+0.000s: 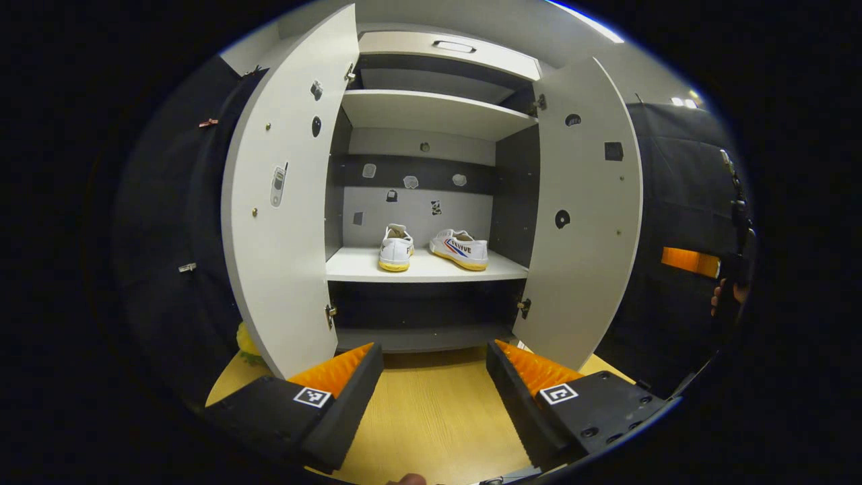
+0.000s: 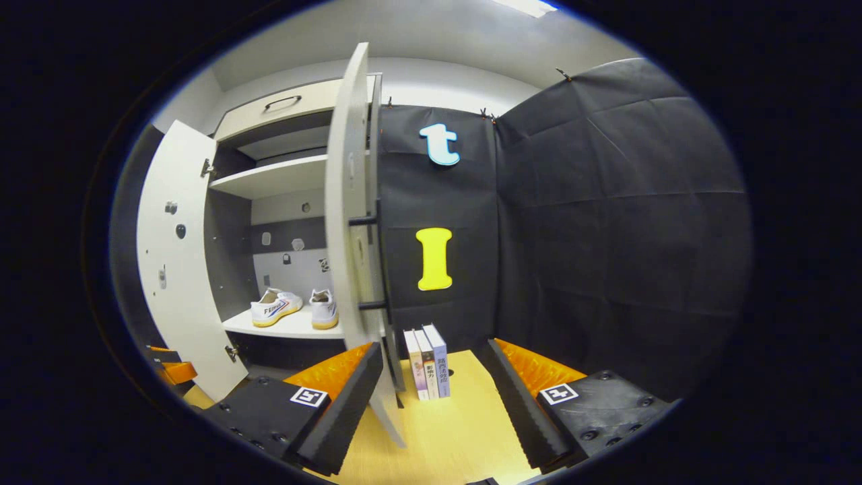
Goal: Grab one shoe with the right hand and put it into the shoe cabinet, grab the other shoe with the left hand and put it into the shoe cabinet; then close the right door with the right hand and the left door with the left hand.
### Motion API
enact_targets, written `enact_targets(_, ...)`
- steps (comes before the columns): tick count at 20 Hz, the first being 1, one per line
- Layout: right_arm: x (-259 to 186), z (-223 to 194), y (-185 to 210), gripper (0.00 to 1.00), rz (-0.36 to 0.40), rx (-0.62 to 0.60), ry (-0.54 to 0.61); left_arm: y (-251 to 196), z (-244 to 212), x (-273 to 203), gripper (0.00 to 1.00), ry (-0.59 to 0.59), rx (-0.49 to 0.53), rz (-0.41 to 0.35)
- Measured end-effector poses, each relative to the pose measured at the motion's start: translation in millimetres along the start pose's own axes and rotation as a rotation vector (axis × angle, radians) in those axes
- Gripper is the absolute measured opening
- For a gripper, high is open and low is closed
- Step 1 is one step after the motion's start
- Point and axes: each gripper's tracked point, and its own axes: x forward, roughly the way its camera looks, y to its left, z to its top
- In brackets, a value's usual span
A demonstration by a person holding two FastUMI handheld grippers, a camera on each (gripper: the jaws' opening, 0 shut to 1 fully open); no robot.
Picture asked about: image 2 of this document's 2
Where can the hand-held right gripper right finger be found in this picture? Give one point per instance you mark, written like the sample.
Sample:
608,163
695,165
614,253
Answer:
522,417

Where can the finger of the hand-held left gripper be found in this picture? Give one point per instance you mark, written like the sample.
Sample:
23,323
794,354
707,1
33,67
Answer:
163,355
178,372

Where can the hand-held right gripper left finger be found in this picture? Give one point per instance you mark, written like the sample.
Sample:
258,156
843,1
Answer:
340,421

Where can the white cabinet door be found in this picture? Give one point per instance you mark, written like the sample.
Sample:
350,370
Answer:
347,236
182,303

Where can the white canvas shoe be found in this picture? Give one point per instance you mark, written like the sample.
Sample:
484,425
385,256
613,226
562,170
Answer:
276,308
324,311

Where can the white shoe cabinet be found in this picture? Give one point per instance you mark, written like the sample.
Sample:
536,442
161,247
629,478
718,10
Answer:
289,175

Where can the white cabinet drawer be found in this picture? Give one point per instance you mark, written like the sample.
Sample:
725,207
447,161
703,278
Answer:
249,121

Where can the white spine book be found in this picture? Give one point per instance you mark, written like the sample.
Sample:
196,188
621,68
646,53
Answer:
417,370

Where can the lavender spine book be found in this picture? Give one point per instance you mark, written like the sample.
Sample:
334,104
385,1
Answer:
439,364

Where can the brown spine book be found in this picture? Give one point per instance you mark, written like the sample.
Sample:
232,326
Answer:
427,367

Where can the ceiling light panel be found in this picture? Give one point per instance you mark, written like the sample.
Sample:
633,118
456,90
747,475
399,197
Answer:
528,5

